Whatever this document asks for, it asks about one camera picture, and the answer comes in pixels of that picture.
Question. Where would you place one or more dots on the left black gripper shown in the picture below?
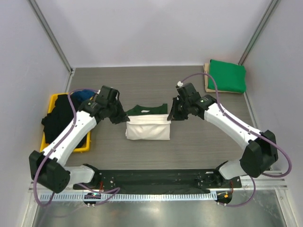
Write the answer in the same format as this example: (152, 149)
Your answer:
(122, 116)

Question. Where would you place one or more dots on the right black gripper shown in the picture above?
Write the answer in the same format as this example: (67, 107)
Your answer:
(175, 115)

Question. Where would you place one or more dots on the white and green raglan t-shirt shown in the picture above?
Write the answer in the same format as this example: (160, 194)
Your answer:
(148, 123)

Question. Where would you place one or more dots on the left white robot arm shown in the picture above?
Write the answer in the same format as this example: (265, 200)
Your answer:
(48, 167)

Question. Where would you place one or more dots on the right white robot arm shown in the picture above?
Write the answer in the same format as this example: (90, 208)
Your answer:
(259, 152)

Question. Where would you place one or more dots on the blue garment in bin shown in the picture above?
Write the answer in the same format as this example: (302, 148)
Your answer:
(82, 95)

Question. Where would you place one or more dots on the folded beige t-shirt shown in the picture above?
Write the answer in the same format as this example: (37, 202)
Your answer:
(206, 70)

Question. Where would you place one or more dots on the black t-shirt in bin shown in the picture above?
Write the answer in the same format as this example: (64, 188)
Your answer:
(60, 114)

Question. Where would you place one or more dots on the folded bright green t-shirt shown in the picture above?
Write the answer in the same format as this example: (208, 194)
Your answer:
(229, 77)

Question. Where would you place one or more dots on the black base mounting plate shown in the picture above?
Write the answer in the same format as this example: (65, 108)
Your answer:
(158, 182)

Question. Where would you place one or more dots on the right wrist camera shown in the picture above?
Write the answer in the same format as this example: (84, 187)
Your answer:
(179, 84)

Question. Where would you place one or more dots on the slotted cable duct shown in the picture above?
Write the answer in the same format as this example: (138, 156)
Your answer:
(94, 197)

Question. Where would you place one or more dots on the aluminium extrusion rail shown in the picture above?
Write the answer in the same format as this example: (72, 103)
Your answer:
(270, 183)

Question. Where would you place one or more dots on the left aluminium corner post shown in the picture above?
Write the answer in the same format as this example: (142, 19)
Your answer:
(42, 20)

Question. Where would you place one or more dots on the aluminium corner post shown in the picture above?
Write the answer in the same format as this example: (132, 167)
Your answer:
(273, 4)
(42, 20)

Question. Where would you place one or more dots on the right aluminium corner post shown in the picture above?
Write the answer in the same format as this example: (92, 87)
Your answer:
(273, 4)

